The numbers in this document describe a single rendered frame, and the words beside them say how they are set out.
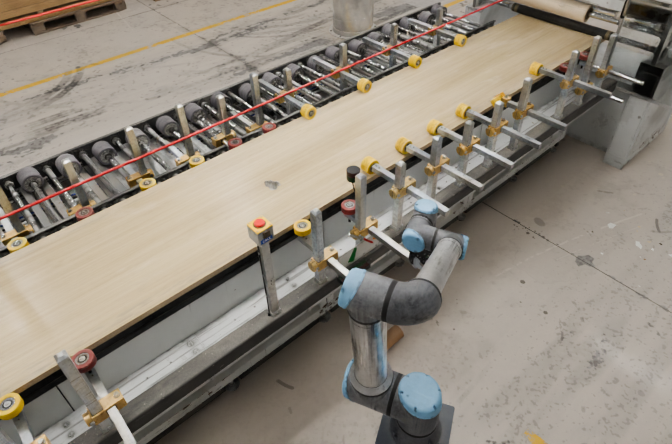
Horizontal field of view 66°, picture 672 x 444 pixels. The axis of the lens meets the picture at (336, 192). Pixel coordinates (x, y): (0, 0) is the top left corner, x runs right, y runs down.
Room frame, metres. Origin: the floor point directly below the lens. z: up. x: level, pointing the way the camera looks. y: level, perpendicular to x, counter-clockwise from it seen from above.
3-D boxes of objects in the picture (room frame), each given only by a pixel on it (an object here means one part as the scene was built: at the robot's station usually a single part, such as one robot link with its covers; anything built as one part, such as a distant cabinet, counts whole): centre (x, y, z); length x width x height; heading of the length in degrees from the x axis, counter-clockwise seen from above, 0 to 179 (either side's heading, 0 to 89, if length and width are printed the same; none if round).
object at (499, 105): (2.34, -0.87, 0.88); 0.04 x 0.04 x 0.48; 40
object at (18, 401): (0.87, 1.11, 0.85); 0.08 x 0.08 x 0.11
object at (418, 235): (1.37, -0.31, 1.14); 0.12 x 0.12 x 0.09; 65
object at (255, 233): (1.37, 0.28, 1.18); 0.07 x 0.07 x 0.08; 40
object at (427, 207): (1.47, -0.34, 1.14); 0.10 x 0.09 x 0.12; 155
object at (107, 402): (0.90, 0.83, 0.80); 0.14 x 0.06 x 0.05; 130
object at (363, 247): (1.66, -0.10, 0.75); 0.26 x 0.01 x 0.10; 130
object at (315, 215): (1.53, 0.08, 0.89); 0.04 x 0.04 x 0.48; 40
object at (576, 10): (3.79, -1.75, 1.05); 1.43 x 0.12 x 0.12; 40
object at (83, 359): (1.04, 0.92, 0.85); 0.08 x 0.08 x 0.11
